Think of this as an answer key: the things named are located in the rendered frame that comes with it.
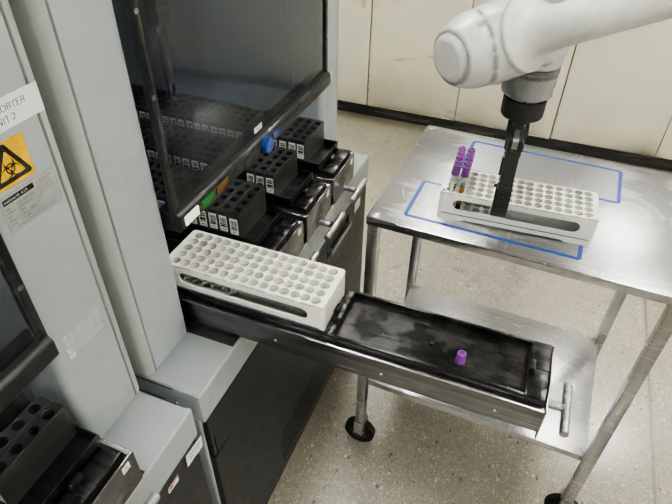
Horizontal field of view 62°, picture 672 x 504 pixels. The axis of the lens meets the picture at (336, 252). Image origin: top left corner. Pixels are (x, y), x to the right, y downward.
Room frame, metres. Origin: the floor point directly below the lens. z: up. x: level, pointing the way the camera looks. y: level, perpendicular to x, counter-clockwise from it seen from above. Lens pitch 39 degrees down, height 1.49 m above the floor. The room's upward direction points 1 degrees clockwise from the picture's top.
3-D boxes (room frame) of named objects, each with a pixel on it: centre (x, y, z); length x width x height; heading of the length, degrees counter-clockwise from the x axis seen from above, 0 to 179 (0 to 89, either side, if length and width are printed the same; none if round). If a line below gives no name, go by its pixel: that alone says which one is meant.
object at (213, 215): (0.90, 0.21, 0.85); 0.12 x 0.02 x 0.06; 159
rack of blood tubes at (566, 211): (0.93, -0.36, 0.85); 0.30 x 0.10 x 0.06; 72
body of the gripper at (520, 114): (0.94, -0.33, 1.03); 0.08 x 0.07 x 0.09; 162
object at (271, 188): (1.03, 0.12, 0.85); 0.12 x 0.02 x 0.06; 159
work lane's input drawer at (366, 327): (0.65, -0.03, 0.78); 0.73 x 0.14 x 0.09; 69
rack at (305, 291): (0.71, 0.14, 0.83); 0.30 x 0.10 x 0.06; 69
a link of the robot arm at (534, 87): (0.94, -0.33, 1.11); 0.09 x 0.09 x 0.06
